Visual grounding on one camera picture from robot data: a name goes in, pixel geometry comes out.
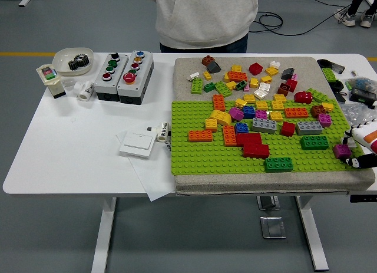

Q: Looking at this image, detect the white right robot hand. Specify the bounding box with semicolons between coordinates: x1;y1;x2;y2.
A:
341;119;377;170

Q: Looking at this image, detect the dark green long brick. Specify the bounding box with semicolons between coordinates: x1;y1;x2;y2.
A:
264;156;295;174
299;135;329;151

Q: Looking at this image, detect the red long brick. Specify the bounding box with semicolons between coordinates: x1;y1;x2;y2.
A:
235;132;263;147
243;143;270;160

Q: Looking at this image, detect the green baseplate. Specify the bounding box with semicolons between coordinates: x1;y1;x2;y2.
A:
170;98;372;176

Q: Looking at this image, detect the clear plastic bag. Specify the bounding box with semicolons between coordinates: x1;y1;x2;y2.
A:
340;103;377;129

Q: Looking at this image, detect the black green electronic module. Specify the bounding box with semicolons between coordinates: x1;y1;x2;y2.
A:
349;88;377;108

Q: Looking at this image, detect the bag of blue parts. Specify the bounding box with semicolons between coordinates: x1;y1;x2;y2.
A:
345;77;377;93

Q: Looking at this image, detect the grey long brick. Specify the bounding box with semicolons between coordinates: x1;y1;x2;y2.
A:
251;117;278;134
295;120;324;136

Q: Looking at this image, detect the black table control panel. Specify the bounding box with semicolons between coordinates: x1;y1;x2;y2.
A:
349;194;377;203

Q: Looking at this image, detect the lime green long brick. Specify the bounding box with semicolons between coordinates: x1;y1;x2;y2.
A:
306;87;329;104
214;81;234;98

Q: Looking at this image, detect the orange long brick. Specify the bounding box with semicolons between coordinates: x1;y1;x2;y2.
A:
284;107;310;119
227;71;249;83
187;129;214;143
222;124;238;147
212;94;227;112

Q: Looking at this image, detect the red rounded brick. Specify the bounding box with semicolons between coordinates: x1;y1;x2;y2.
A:
293;91;313;104

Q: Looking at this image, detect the red square brick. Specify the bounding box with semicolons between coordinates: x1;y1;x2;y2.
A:
285;78;299;93
249;62;264;77
280;121;296;137

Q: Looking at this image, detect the dark grey sloped brick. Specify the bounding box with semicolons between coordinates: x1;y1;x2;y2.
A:
206;60;221;74
280;67;296;81

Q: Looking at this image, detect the white table leg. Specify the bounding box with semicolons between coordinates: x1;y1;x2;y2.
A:
90;197;118;273
295;195;329;272

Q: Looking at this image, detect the white hollow brick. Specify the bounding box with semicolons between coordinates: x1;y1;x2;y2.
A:
253;88;269;101

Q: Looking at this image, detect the blue square brick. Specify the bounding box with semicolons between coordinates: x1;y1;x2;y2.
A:
234;122;250;136
242;105;257;120

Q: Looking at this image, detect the metal floor socket box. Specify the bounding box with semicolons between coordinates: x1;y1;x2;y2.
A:
259;216;286;240

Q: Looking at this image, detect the person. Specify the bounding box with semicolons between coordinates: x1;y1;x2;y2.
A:
334;0;377;29
143;0;260;54

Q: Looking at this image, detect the yellow arch brick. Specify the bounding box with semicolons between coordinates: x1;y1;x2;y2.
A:
209;109;233;127

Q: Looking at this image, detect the grey-brown foam mat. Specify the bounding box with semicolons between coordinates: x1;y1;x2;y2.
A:
172;56;377;196

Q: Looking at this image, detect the white labelled tube connector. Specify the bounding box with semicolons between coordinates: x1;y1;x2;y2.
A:
156;121;172;143

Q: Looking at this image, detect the white paper sheet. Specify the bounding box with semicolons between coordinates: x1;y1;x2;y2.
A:
115;130;177;202

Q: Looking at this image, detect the grey emergency-stop control box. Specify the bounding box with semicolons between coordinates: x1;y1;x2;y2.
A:
117;50;155;105

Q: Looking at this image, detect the grey four-button control box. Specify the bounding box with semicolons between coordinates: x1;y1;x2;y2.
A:
94;52;130;103

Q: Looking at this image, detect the white plastic pipe fitting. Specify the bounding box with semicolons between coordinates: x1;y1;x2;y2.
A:
73;80;95;102

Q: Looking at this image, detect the white oval bowl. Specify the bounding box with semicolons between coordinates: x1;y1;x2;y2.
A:
52;47;95;77

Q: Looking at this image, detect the black ring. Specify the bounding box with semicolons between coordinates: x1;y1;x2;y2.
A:
329;80;345;93

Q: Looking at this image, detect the black floor cable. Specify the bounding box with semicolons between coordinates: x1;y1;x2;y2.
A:
257;0;353;37

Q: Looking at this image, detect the white wall switch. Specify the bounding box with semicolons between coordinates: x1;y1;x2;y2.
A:
118;131;157;159

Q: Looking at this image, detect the cream red-green switch box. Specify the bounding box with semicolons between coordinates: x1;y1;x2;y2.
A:
35;63;67;100

